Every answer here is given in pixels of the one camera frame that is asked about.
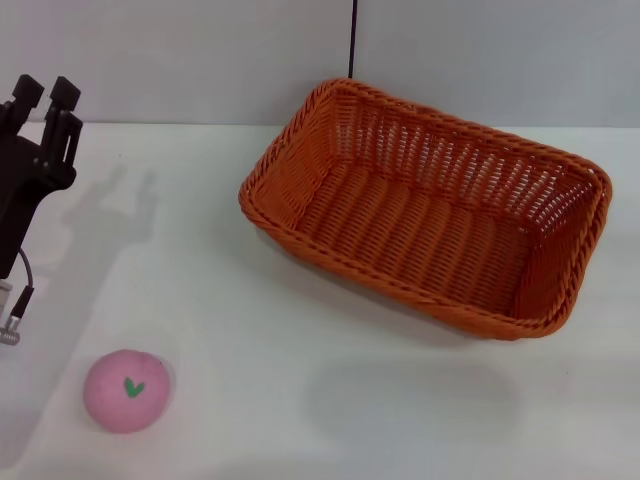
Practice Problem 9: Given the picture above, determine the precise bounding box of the black vertical wall strip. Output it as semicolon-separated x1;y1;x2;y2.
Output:
347;0;360;80

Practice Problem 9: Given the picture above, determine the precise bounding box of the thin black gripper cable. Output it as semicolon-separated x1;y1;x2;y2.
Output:
8;248;37;322

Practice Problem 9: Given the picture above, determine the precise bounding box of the orange woven rectangular basket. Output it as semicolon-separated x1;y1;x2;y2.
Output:
238;77;614;344

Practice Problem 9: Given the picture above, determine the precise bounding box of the pink ball with green leaf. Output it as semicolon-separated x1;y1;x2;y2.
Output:
82;348;173;436

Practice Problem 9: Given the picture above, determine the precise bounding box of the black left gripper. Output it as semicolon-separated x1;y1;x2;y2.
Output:
0;74;84;279

